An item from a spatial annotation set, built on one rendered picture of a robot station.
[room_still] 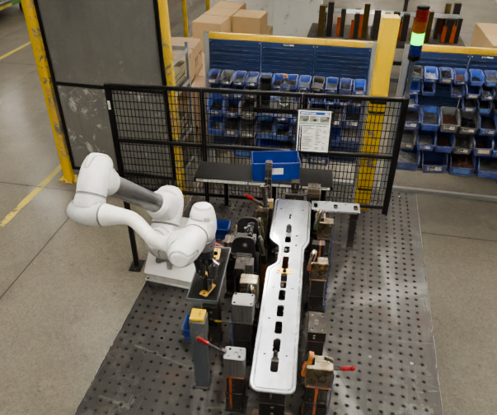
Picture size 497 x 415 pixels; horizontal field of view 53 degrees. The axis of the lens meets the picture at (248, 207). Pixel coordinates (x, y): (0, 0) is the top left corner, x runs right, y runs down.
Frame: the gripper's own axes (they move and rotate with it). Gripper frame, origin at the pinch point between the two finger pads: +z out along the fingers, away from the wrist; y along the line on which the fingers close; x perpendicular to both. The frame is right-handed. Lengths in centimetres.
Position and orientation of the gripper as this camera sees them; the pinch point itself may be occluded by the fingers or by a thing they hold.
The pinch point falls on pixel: (207, 282)
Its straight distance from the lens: 222.5
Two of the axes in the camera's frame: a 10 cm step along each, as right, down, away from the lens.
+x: 4.7, -5.1, 7.3
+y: 8.9, 2.7, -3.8
